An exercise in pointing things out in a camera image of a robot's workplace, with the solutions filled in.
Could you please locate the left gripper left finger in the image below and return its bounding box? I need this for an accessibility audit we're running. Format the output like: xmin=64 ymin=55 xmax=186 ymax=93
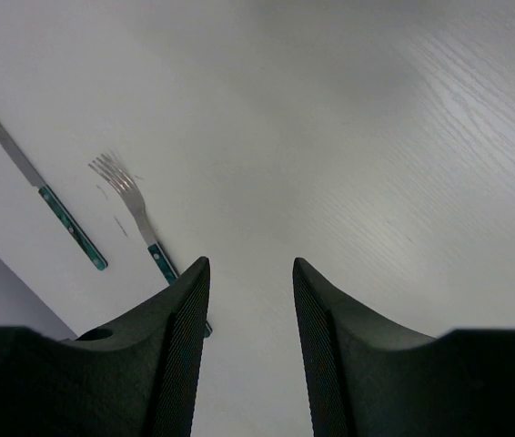
xmin=0 ymin=257 xmax=210 ymax=436

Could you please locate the silver fork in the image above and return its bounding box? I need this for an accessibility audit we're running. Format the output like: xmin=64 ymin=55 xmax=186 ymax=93
xmin=87 ymin=151 xmax=213 ymax=339

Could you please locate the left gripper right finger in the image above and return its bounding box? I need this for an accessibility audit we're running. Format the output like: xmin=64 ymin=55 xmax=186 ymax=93
xmin=293 ymin=258 xmax=515 ymax=436

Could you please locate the green handled knife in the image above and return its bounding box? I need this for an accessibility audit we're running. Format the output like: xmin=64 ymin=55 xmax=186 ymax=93
xmin=0 ymin=122 xmax=108 ymax=271

